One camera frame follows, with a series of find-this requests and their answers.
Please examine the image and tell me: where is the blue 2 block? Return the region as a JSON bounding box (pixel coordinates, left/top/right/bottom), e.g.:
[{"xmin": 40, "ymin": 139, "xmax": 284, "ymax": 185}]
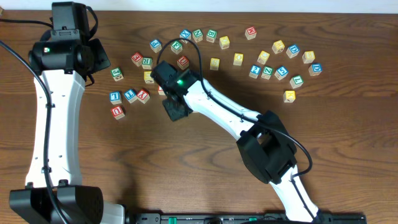
[{"xmin": 249, "ymin": 65, "xmax": 261, "ymax": 78}]

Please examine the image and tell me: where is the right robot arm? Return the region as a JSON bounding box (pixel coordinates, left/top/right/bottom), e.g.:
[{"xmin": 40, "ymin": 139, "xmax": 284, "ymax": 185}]
[{"xmin": 151, "ymin": 61, "xmax": 319, "ymax": 222}]

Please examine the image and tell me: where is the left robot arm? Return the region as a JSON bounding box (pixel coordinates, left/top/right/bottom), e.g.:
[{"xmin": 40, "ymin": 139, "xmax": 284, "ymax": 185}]
[{"xmin": 9, "ymin": 2, "xmax": 130, "ymax": 223}]

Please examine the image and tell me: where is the red I block lower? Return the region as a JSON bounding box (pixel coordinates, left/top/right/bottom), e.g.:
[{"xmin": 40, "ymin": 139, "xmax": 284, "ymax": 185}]
[{"xmin": 158, "ymin": 86, "xmax": 165, "ymax": 95}]

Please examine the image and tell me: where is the red U block centre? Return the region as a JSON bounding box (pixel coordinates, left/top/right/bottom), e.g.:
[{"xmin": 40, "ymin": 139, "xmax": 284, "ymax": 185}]
[{"xmin": 177, "ymin": 56, "xmax": 189, "ymax": 70}]

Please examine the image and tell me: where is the red u block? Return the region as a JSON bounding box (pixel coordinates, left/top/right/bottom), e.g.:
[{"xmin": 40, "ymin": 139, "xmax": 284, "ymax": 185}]
[
  {"xmin": 177, "ymin": 56, "xmax": 189, "ymax": 70},
  {"xmin": 111, "ymin": 106, "xmax": 125, "ymax": 120}
]

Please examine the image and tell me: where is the yellow block left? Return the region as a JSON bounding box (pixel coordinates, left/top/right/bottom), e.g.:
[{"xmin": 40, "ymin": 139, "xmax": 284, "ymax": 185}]
[{"xmin": 144, "ymin": 71, "xmax": 154, "ymax": 84}]

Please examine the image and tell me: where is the red Y block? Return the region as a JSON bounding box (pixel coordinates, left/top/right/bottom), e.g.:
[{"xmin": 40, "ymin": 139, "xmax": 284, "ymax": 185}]
[{"xmin": 136, "ymin": 89, "xmax": 150, "ymax": 104}]

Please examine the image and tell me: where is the green R block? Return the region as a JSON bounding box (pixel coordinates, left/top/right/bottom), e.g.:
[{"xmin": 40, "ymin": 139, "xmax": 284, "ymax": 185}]
[{"xmin": 142, "ymin": 57, "xmax": 153, "ymax": 70}]

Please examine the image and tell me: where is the green F block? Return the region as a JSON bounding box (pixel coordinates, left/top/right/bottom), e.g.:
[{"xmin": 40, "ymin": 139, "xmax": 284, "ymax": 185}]
[{"xmin": 170, "ymin": 40, "xmax": 183, "ymax": 55}]

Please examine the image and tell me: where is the blue P block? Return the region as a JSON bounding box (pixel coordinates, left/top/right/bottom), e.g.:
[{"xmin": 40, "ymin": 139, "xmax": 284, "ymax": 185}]
[{"xmin": 150, "ymin": 39, "xmax": 162, "ymax": 53}]

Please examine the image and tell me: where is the yellow S block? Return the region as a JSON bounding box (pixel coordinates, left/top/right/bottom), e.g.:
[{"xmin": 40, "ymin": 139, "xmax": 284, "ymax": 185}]
[{"xmin": 210, "ymin": 58, "xmax": 220, "ymax": 70}]

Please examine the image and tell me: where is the blue X block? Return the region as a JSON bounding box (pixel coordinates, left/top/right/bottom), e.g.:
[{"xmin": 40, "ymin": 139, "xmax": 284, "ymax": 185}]
[{"xmin": 179, "ymin": 29, "xmax": 192, "ymax": 44}]

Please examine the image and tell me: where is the green J block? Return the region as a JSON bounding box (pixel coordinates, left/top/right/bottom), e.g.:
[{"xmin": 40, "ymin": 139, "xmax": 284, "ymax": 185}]
[{"xmin": 111, "ymin": 67, "xmax": 124, "ymax": 82}]

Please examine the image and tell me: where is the green N block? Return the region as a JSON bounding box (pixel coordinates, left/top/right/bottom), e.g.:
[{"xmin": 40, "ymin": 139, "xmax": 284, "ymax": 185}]
[{"xmin": 192, "ymin": 29, "xmax": 203, "ymax": 42}]

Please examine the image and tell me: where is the green B block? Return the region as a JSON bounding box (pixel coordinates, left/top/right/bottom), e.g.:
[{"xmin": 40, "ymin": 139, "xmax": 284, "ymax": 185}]
[{"xmin": 206, "ymin": 29, "xmax": 217, "ymax": 43}]

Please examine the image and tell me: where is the blue L block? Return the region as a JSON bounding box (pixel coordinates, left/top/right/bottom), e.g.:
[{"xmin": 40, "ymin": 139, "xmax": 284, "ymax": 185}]
[{"xmin": 109, "ymin": 91, "xmax": 122, "ymax": 105}]

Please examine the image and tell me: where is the yellow block top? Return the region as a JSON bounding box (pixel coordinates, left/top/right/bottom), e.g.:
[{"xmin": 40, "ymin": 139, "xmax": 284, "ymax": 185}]
[{"xmin": 219, "ymin": 36, "xmax": 230, "ymax": 49}]

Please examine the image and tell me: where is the red U block left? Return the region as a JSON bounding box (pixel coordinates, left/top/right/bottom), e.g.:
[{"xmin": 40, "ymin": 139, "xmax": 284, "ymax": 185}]
[{"xmin": 111, "ymin": 106, "xmax": 125, "ymax": 120}]

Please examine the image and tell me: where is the yellow O block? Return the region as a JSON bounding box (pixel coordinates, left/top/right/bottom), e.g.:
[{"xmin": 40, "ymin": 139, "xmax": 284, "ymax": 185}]
[{"xmin": 233, "ymin": 53, "xmax": 244, "ymax": 66}]

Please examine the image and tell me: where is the red W block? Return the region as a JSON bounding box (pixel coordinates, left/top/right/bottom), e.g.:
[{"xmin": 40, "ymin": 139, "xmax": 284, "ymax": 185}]
[{"xmin": 245, "ymin": 26, "xmax": 257, "ymax": 40}]

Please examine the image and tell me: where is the yellow block right tilted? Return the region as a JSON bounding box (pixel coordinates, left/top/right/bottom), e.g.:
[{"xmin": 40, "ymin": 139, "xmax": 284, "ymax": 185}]
[{"xmin": 257, "ymin": 50, "xmax": 270, "ymax": 65}]

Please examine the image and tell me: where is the green Z block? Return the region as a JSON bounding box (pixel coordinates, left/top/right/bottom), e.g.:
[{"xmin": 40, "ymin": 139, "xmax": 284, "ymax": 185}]
[{"xmin": 261, "ymin": 66, "xmax": 274, "ymax": 80}]

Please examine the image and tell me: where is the blue 5 block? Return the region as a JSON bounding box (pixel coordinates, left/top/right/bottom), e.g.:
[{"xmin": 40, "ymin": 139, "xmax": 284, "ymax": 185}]
[{"xmin": 274, "ymin": 66, "xmax": 289, "ymax": 80}]

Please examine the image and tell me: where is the yellow block upper right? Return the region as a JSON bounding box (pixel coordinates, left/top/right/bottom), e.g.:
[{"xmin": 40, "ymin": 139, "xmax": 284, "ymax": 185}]
[{"xmin": 272, "ymin": 40, "xmax": 285, "ymax": 54}]

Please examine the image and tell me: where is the yellow block lower right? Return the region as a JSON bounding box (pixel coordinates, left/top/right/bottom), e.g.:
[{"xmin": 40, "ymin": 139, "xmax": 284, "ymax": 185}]
[{"xmin": 283, "ymin": 90, "xmax": 296, "ymax": 103}]

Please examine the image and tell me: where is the blue D block upper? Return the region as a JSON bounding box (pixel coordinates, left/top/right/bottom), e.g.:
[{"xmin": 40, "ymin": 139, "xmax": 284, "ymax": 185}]
[{"xmin": 286, "ymin": 44, "xmax": 300, "ymax": 58}]

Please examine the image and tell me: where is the blue d block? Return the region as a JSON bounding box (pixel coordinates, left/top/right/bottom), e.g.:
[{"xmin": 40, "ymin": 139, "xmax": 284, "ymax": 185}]
[
  {"xmin": 308, "ymin": 63, "xmax": 323, "ymax": 76},
  {"xmin": 286, "ymin": 44, "xmax": 300, "ymax": 58}
]

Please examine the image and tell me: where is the yellow 8 block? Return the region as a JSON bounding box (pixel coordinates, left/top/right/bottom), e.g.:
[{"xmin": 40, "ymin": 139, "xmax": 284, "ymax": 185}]
[{"xmin": 302, "ymin": 51, "xmax": 316, "ymax": 64}]

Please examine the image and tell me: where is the blue D block right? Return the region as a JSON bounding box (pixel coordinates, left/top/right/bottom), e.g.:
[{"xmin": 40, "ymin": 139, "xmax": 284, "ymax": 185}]
[{"xmin": 308, "ymin": 63, "xmax": 323, "ymax": 76}]

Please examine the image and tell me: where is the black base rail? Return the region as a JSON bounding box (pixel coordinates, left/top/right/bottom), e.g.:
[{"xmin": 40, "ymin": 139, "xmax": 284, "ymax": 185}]
[{"xmin": 125, "ymin": 213, "xmax": 368, "ymax": 224}]

